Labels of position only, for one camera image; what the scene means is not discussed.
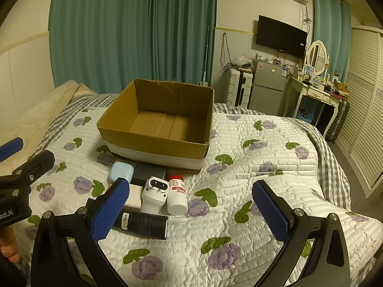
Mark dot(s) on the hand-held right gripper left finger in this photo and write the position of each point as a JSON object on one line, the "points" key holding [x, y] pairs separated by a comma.
{"points": [[110, 212]]}

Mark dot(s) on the small white box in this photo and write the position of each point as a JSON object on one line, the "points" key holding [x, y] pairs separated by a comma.
{"points": [[134, 196]]}

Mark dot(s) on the white handheld device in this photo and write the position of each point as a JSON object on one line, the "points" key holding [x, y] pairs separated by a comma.
{"points": [[152, 200]]}

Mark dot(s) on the white louvered wardrobe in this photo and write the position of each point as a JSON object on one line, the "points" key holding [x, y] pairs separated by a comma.
{"points": [[365, 101]]}

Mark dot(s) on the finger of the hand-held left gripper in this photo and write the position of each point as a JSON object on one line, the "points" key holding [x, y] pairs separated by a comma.
{"points": [[36, 164], [10, 149]]}

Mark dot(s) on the wide teal curtain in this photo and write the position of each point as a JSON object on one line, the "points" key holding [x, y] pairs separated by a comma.
{"points": [[119, 30]]}

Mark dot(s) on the narrow teal curtain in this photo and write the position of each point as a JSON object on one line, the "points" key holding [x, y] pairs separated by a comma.
{"points": [[329, 30]]}

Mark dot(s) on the white dressing table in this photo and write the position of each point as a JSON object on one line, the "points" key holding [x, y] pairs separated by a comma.
{"points": [[314, 91]]}

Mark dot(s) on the grey refrigerator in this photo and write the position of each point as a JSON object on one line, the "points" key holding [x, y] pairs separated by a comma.
{"points": [[269, 89]]}

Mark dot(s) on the small open cardboard box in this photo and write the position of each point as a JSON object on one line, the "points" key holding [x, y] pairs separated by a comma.
{"points": [[341, 87]]}

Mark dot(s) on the white bottle with red cap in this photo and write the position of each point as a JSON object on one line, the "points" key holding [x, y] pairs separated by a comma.
{"points": [[176, 201]]}

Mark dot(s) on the clear plastic bag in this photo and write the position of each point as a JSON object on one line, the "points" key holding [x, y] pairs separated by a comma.
{"points": [[242, 61]]}

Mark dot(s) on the person's left hand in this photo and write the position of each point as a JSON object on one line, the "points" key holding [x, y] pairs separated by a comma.
{"points": [[9, 246]]}

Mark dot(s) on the dark suitcase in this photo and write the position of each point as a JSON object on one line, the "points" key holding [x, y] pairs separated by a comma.
{"points": [[339, 119]]}

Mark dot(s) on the oval white mirror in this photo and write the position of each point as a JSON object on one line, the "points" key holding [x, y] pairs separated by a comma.
{"points": [[317, 56]]}

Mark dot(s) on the black tube with white print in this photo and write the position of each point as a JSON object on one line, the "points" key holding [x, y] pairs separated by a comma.
{"points": [[143, 222]]}

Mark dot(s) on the white pole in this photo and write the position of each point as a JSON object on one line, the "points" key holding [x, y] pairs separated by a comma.
{"points": [[207, 53]]}

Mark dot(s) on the white ribbed suitcase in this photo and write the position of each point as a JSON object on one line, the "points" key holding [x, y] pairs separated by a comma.
{"points": [[238, 88]]}

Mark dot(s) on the light blue earbuds case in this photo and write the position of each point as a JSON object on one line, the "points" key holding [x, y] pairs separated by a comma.
{"points": [[120, 170]]}

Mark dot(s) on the white floral quilt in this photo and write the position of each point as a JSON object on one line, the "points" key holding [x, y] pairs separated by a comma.
{"points": [[239, 185]]}

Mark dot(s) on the brown cardboard box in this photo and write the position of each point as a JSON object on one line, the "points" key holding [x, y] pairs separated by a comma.
{"points": [[155, 125]]}

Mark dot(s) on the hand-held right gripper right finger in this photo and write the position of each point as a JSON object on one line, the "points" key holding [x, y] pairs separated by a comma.
{"points": [[273, 213]]}

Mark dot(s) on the black wall television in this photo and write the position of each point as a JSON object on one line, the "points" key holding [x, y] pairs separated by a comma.
{"points": [[279, 36]]}

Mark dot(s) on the blue basket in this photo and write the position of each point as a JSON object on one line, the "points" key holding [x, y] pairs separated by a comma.
{"points": [[305, 115]]}

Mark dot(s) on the dark grey rectangular box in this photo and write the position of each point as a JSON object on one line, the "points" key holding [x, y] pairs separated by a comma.
{"points": [[149, 172]]}

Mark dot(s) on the cream blanket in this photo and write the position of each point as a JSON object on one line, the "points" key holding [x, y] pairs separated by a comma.
{"points": [[39, 110]]}

